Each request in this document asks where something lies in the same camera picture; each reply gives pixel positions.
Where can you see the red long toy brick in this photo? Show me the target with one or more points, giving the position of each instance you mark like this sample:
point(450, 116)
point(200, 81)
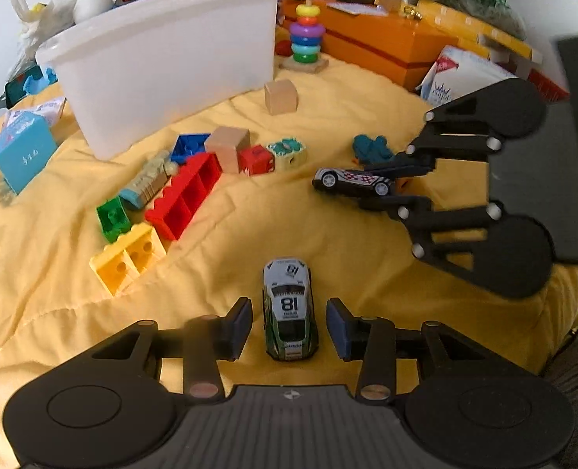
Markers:
point(181, 200)

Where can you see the small red toy cube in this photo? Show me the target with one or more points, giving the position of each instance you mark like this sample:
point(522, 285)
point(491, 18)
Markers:
point(256, 161)

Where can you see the green white toy car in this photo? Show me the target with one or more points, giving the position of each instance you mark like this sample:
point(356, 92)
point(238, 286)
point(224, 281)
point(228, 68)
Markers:
point(289, 312)

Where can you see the beige cube teal pattern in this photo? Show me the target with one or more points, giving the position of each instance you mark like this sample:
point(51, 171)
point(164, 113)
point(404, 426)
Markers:
point(286, 155)

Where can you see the dark green tissue pack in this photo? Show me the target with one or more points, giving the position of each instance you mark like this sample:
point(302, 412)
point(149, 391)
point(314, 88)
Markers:
point(10, 93)

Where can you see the large wooden block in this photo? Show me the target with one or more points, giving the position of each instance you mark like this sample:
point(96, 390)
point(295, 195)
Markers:
point(228, 151)

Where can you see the blue square toy brick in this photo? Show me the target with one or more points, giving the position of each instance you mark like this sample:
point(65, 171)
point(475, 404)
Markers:
point(189, 146)

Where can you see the teal toy crocodile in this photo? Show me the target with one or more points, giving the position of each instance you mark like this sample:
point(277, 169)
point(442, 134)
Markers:
point(372, 149)

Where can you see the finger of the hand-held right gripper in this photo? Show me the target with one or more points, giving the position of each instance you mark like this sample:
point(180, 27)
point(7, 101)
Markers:
point(406, 205)
point(416, 163)

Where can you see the green toy brick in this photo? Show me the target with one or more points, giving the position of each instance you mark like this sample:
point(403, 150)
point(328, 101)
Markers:
point(113, 217)

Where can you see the yellow flat box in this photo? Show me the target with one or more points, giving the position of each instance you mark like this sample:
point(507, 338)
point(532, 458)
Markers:
point(464, 19)

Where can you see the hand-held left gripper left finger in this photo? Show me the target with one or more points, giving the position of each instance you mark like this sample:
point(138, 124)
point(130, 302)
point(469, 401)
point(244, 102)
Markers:
point(240, 327)

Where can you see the white plastic bag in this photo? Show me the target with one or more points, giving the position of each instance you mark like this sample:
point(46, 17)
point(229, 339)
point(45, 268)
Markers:
point(50, 14)

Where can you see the light blue box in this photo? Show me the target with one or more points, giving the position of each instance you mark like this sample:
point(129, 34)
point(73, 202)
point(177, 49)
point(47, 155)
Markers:
point(20, 156)

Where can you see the small wooden cube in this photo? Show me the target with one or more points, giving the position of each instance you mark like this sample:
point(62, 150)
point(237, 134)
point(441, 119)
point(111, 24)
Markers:
point(280, 97)

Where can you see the yellow blanket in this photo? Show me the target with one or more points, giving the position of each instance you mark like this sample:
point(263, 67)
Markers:
point(269, 220)

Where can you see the white plastic bin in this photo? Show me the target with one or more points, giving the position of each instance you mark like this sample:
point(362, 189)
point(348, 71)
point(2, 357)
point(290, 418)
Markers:
point(162, 68)

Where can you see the red toy disc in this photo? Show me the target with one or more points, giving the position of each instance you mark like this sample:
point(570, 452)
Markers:
point(284, 49)

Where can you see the red flat box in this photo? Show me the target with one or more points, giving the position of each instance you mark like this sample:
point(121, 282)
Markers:
point(547, 85)

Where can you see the orange box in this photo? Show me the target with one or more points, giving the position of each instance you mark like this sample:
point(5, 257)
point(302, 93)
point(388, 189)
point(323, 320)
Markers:
point(367, 49)

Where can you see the beige toy figure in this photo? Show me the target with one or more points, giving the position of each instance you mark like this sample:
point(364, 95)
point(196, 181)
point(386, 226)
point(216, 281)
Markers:
point(147, 183)

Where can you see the white tissue packet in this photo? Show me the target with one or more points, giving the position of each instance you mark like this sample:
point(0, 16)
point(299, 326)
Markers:
point(464, 75)

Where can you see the white pink box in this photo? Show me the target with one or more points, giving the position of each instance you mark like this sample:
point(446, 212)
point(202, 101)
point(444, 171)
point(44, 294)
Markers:
point(45, 110)

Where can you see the orange toy piece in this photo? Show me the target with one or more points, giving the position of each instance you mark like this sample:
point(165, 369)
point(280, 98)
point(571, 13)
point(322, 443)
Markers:
point(404, 185)

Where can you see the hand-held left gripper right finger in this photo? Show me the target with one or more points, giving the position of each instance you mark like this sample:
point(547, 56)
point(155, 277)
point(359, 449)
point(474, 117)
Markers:
point(338, 330)

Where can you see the large yellow toy brick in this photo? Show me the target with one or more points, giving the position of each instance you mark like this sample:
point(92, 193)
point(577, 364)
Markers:
point(123, 259)

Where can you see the silver checkered toy car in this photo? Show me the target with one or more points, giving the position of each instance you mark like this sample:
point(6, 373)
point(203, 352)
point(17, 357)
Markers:
point(352, 180)

